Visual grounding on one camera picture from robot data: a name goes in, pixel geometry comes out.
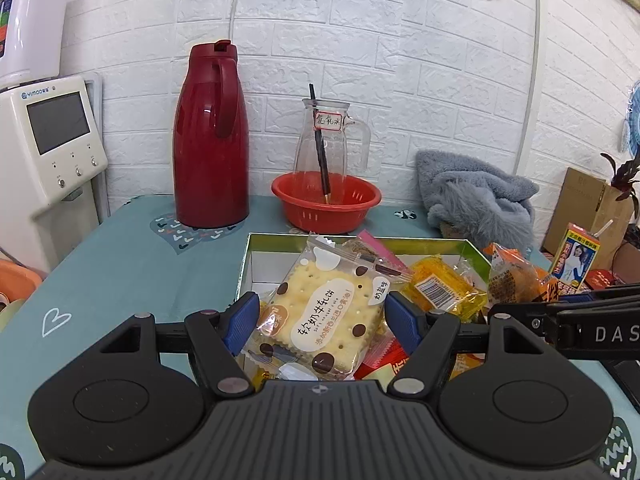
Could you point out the juice carton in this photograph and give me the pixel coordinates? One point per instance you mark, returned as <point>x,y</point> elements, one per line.
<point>575,257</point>

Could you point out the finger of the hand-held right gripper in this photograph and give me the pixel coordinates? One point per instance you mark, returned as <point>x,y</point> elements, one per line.
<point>525,310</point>

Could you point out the pink snack wrapper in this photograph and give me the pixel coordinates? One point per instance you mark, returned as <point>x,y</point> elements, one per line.
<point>380,255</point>

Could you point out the green cardboard box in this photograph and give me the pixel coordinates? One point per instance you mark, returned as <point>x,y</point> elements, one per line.
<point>260,265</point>

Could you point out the grey fluffy cloth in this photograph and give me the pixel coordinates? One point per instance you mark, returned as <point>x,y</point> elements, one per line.
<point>475,200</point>

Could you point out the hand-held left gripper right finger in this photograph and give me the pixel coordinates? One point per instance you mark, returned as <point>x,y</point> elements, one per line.
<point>400,322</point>

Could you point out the orange plastic basin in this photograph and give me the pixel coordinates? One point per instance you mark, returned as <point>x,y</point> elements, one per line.
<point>17,280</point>

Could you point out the teal heart print tablecloth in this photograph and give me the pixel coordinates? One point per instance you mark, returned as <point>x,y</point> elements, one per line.
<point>125,270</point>

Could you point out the red thermos jug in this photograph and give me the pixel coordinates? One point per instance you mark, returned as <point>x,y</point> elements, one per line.
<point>210,150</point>

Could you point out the purple leaf plant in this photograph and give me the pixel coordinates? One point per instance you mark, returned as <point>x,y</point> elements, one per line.
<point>625,175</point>

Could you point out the red plastic bowl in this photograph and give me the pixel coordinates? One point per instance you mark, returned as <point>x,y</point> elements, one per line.
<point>325,215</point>

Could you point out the yellow barcode snack packet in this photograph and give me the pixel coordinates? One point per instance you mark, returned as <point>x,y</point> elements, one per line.
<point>440,285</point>

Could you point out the spotted cracker packet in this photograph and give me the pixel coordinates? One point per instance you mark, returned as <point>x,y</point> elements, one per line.
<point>320,310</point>

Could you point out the glass pitcher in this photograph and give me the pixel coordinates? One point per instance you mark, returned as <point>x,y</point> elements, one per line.
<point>345,145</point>

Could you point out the brown cardboard box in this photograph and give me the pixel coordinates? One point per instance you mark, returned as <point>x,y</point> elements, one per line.
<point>575,200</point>

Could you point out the orange cake packet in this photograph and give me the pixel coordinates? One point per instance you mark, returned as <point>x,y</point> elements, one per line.
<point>515,272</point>

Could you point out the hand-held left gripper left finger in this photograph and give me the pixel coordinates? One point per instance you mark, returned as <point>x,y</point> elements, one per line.
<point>244,320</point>

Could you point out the white vertical pipe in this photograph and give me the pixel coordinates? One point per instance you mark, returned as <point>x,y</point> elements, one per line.
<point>532,60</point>

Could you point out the black stirrer stick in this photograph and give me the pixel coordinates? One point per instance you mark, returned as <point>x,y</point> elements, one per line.
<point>321,155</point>

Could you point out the red snack packet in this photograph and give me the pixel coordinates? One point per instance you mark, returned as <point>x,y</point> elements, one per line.
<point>396,360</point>

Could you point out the white water dispenser with screen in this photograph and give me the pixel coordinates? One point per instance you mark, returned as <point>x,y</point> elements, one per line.
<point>45,170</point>

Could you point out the blue paper fan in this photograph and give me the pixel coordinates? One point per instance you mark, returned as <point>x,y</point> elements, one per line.
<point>633,120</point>

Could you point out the red booklet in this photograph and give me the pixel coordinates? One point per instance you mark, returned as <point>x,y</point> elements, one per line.
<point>600,278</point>

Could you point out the white wall water purifier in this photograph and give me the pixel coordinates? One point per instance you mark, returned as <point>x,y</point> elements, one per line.
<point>30,20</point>

